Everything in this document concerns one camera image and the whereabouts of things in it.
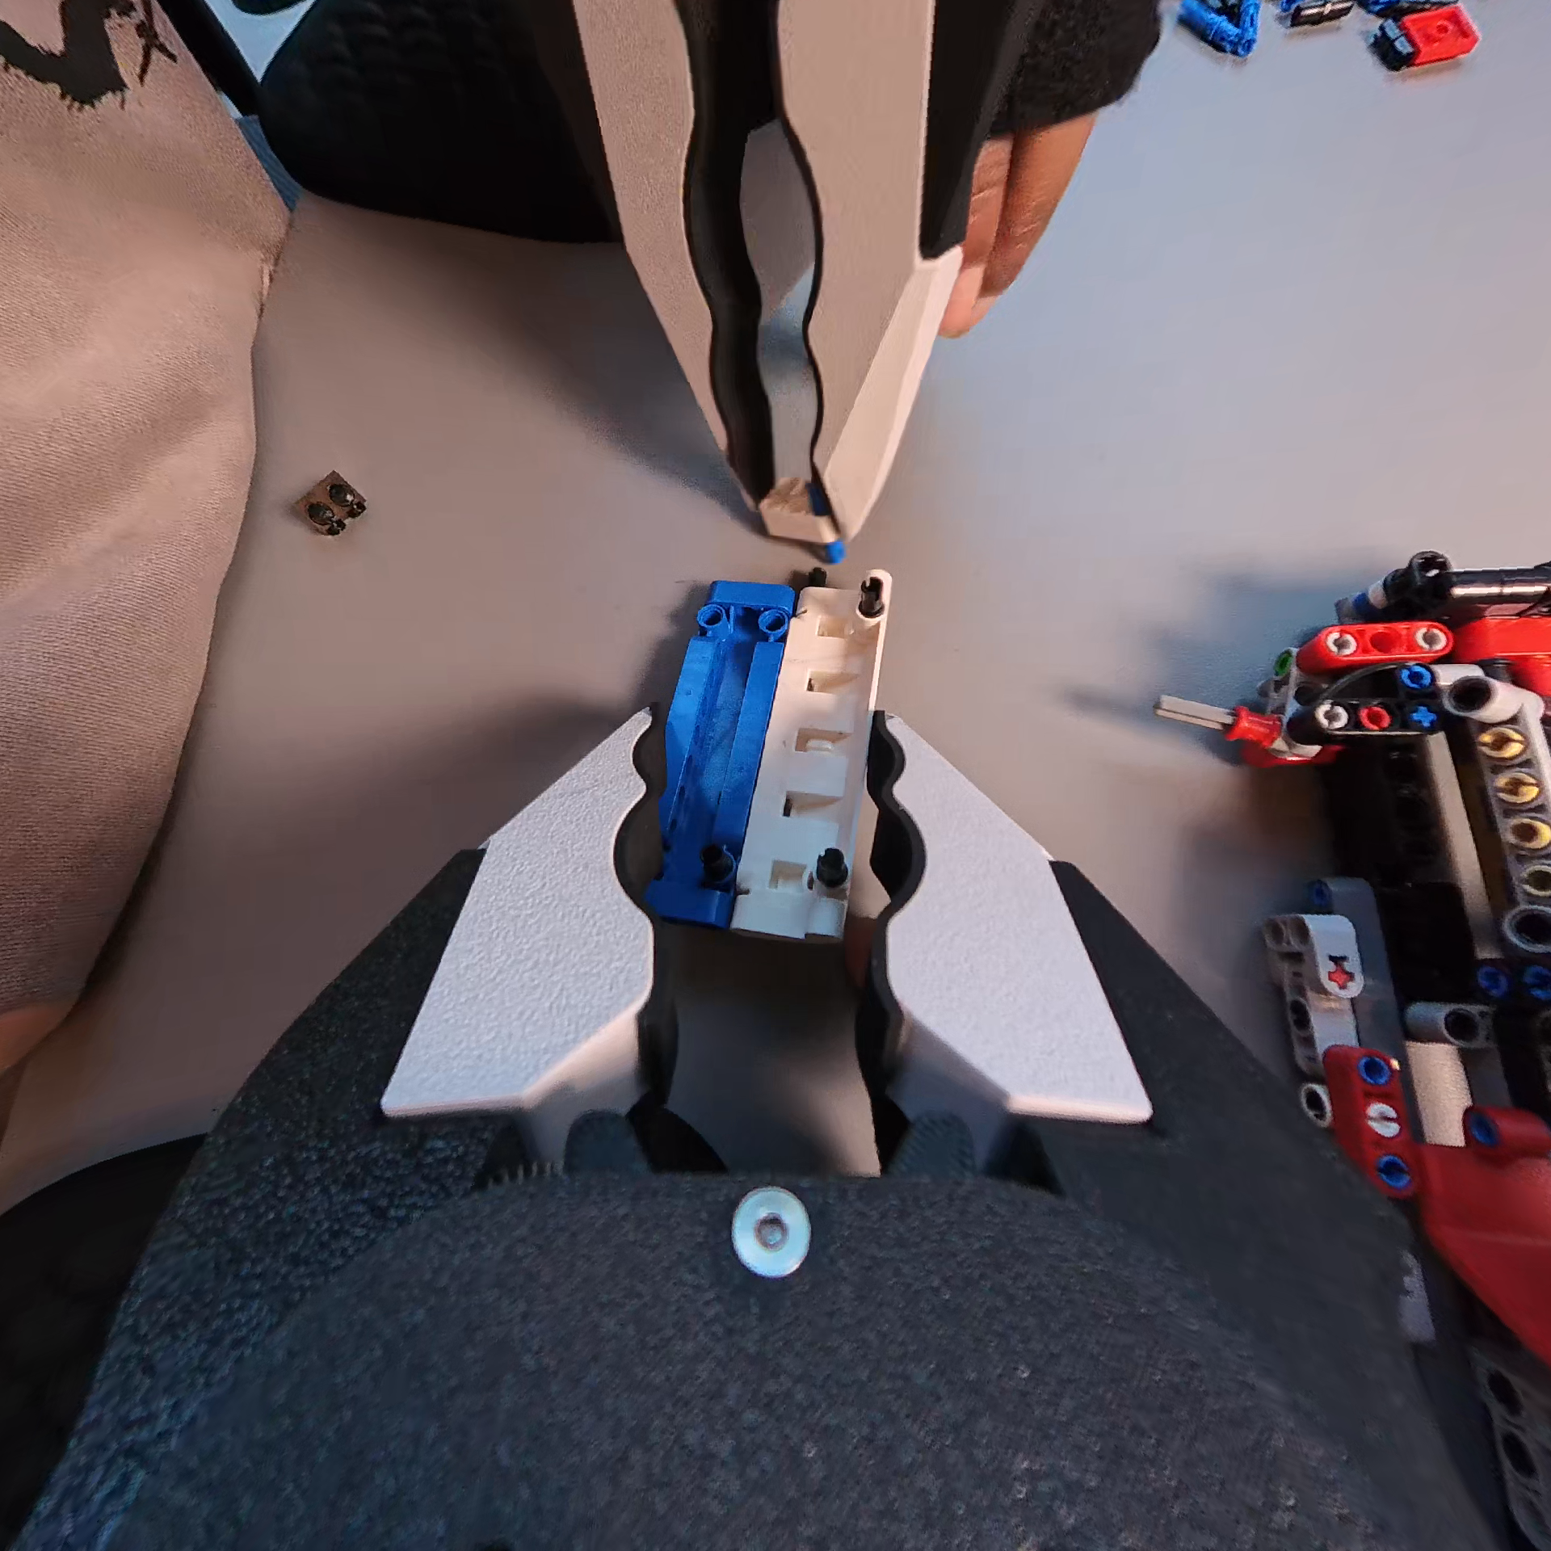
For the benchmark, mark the red lego brick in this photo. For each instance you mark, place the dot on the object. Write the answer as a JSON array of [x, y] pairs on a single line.
[[1428, 34]]

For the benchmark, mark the blue and white lego panel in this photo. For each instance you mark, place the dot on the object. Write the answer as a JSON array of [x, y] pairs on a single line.
[[715, 753]]

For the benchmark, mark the partly built lego car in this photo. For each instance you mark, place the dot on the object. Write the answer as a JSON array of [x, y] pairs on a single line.
[[1430, 970]]

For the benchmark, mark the black lego connector block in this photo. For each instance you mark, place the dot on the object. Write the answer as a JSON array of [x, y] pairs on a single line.
[[331, 503]]

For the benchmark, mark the person's left hand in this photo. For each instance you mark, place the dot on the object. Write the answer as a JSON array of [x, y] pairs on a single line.
[[1005, 230]]

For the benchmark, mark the small white lego connector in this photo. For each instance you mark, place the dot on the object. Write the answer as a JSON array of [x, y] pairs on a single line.
[[800, 509]]

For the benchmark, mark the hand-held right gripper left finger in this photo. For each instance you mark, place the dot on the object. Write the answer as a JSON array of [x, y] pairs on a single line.
[[534, 970]]

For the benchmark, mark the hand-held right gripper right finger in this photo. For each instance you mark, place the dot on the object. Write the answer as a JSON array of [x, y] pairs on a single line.
[[1005, 970]]

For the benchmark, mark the black wrist rest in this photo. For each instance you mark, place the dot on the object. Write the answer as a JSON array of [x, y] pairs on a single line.
[[62, 1310], [424, 110]]

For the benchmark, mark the pile of blue black pins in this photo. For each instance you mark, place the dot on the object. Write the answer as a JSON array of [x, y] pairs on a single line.
[[1260, 19]]

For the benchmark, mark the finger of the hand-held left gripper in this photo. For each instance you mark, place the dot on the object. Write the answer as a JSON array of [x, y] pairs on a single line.
[[654, 219], [872, 243]]

